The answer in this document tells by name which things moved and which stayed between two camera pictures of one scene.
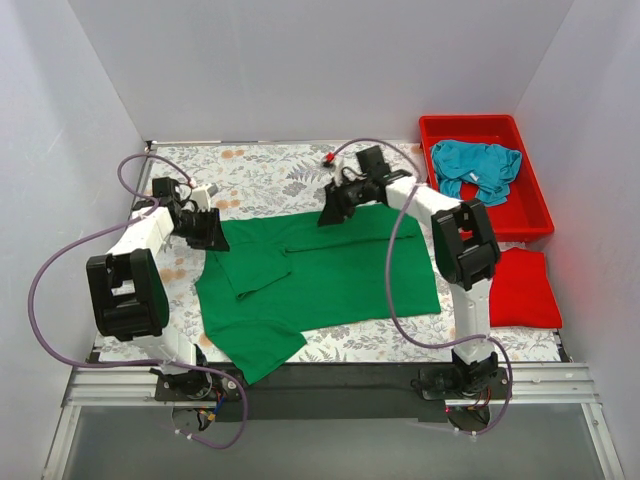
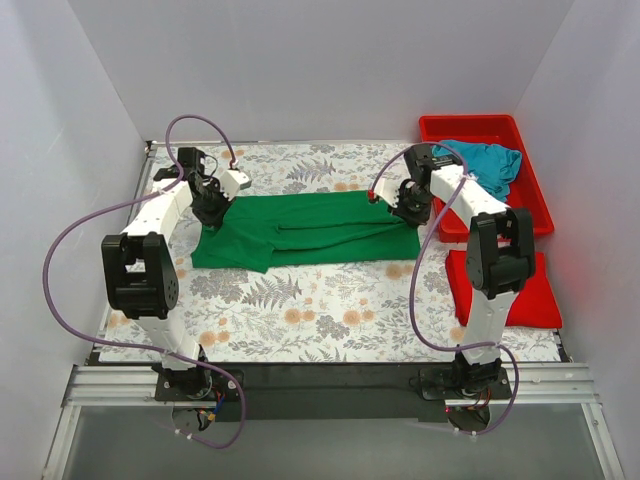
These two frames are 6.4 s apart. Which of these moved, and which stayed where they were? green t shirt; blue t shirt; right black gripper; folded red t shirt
Moved: right black gripper; green t shirt
Stayed: blue t shirt; folded red t shirt
